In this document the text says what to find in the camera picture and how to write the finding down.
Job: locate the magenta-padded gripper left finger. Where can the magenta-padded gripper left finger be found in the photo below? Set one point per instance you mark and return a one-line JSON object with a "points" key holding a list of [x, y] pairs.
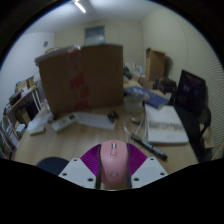
{"points": [[80, 170]]}

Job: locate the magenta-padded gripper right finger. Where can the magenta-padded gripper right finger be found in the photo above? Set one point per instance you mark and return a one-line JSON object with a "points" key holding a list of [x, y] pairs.
{"points": [[146, 170]]}

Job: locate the pink computer mouse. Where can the pink computer mouse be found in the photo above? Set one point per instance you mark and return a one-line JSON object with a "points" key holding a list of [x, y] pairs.
{"points": [[113, 163]]}

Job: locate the black marker pen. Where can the black marker pen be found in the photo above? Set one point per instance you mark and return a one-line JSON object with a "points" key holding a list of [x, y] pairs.
{"points": [[148, 146]]}

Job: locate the white open notebook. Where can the white open notebook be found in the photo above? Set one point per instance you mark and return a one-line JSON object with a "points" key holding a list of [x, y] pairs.
{"points": [[165, 125]]}

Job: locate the white remote control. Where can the white remote control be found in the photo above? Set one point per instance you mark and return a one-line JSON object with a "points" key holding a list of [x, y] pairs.
{"points": [[64, 122]]}

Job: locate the white paper sheet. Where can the white paper sheet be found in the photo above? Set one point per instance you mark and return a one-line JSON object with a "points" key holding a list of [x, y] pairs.
{"points": [[96, 120]]}

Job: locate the white flat box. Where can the white flat box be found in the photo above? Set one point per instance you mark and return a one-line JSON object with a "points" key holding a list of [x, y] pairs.
{"points": [[36, 126]]}

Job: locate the small black object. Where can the small black object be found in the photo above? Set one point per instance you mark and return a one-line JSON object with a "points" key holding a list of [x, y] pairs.
{"points": [[113, 116]]}

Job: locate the blue book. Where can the blue book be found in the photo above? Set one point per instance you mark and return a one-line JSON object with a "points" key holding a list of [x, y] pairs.
{"points": [[150, 96]]}

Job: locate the cluttered shelf unit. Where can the cluttered shelf unit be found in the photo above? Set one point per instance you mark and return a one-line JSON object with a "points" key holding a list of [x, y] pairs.
{"points": [[18, 110]]}

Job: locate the large brown cardboard box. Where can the large brown cardboard box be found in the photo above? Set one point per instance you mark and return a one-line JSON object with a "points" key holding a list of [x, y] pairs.
{"points": [[81, 78]]}

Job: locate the black monitor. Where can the black monitor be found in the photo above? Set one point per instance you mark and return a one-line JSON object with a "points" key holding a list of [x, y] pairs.
{"points": [[190, 89]]}

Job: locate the small upright cardboard box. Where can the small upright cardboard box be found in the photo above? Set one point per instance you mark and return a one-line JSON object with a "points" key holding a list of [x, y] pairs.
{"points": [[155, 65]]}

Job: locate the ceiling tube light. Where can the ceiling tube light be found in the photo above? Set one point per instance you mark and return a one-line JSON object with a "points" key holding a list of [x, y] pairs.
{"points": [[79, 6]]}

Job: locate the round wall clock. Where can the round wall clock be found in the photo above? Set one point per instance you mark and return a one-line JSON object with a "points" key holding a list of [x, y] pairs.
{"points": [[46, 43]]}

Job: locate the wall window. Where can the wall window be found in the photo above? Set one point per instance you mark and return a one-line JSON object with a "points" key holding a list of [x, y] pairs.
{"points": [[94, 35]]}

